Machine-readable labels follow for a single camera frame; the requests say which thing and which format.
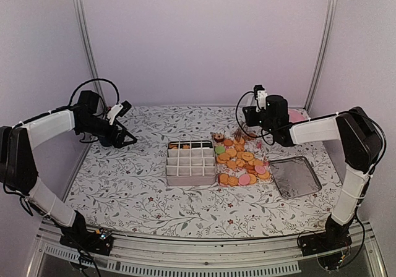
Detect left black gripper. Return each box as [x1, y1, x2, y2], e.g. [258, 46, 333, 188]
[78, 115, 137, 148]

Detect metal serving tongs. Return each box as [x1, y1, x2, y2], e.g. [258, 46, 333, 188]
[233, 122, 257, 142]

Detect metal tin with white dividers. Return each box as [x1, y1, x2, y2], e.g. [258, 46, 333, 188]
[165, 140, 216, 187]

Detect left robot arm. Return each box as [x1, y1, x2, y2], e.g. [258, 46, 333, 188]
[1, 90, 137, 249]

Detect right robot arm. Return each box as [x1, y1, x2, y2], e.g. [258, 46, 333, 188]
[236, 90, 387, 250]

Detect dark blue cup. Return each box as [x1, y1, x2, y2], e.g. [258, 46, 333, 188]
[98, 137, 112, 147]

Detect chocolate donut cookie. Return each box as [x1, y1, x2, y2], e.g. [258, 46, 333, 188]
[213, 133, 225, 143]

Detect pink plate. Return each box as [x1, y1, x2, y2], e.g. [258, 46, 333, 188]
[288, 109, 306, 123]

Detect green round cookie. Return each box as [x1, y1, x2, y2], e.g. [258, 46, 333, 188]
[215, 145, 226, 155]

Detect pink round cookie right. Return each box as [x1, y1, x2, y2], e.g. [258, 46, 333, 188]
[254, 165, 266, 174]

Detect floral tablecloth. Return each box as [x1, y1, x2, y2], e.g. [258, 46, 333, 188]
[66, 106, 342, 238]

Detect silver tin lid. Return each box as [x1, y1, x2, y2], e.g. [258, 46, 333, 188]
[270, 156, 322, 200]

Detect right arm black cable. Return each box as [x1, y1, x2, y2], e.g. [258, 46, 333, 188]
[235, 90, 276, 147]

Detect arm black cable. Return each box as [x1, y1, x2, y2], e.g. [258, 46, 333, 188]
[67, 79, 121, 111]
[235, 90, 276, 147]

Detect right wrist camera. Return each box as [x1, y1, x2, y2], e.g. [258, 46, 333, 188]
[253, 85, 268, 112]

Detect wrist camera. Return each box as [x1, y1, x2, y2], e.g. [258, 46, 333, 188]
[106, 101, 132, 125]
[253, 85, 268, 112]

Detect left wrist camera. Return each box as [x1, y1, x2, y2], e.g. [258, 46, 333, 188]
[106, 101, 132, 125]

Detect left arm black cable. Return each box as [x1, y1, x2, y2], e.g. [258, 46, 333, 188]
[67, 79, 121, 111]

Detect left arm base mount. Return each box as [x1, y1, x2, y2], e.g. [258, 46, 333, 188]
[59, 228, 114, 256]

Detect aluminium front rail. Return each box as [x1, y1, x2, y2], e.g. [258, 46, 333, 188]
[27, 221, 388, 276]

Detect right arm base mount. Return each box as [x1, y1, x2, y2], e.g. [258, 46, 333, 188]
[297, 228, 352, 256]

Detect right aluminium frame post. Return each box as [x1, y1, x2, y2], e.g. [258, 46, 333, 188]
[304, 0, 338, 112]

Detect aluminium frame post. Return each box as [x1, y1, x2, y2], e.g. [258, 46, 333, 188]
[304, 0, 338, 112]
[69, 0, 105, 104]

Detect left aluminium frame post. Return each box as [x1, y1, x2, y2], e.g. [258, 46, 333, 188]
[69, 0, 105, 104]

